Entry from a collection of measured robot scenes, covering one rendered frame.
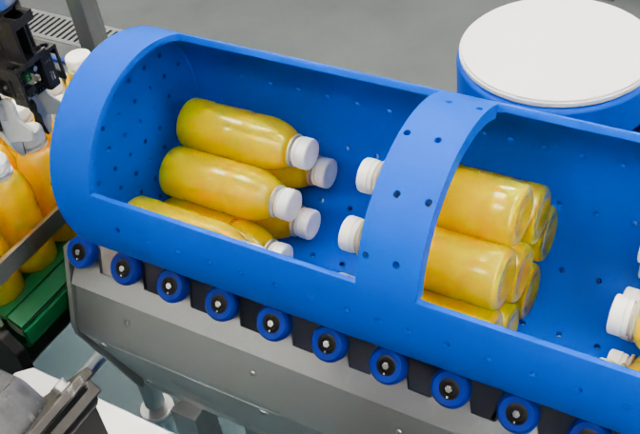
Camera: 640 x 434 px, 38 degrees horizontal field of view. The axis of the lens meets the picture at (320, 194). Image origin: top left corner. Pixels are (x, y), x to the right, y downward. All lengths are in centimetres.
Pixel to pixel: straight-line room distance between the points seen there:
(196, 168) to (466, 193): 36
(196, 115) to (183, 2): 266
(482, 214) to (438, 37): 245
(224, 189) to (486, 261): 35
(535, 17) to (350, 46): 195
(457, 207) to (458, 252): 5
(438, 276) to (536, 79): 46
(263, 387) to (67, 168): 36
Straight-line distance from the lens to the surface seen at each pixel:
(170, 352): 124
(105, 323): 130
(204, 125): 115
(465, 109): 93
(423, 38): 335
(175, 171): 115
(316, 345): 107
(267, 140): 110
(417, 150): 88
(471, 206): 93
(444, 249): 92
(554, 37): 140
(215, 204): 112
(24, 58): 117
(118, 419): 82
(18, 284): 132
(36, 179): 131
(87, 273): 128
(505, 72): 132
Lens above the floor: 178
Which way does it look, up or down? 41 degrees down
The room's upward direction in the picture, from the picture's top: 9 degrees counter-clockwise
